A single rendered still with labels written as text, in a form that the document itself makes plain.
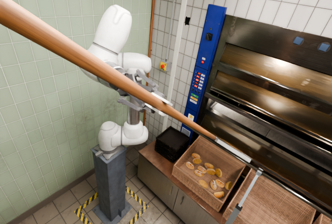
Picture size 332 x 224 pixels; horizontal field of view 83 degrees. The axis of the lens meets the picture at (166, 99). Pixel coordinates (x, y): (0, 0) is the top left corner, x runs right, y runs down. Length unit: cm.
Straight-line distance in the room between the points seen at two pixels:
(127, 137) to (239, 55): 115
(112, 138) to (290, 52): 145
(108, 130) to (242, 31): 131
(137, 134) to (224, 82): 93
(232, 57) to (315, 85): 62
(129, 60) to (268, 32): 103
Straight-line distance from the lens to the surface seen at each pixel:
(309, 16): 160
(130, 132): 151
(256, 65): 169
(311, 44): 161
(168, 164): 217
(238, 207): 166
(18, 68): 171
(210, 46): 179
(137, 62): 126
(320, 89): 166
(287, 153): 194
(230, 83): 182
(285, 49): 163
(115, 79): 38
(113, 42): 72
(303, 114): 176
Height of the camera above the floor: 228
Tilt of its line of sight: 33 degrees down
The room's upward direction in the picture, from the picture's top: 8 degrees clockwise
